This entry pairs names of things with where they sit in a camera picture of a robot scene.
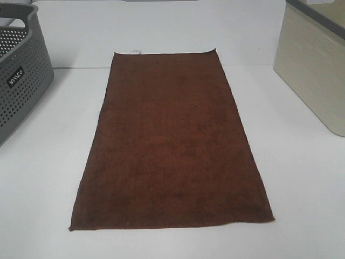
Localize brown towel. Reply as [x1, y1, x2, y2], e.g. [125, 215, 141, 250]
[70, 50, 274, 231]

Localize beige storage box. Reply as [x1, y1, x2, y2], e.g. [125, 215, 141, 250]
[273, 1, 344, 136]

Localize grey perforated plastic basket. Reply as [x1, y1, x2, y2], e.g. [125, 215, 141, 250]
[1, 3, 54, 142]

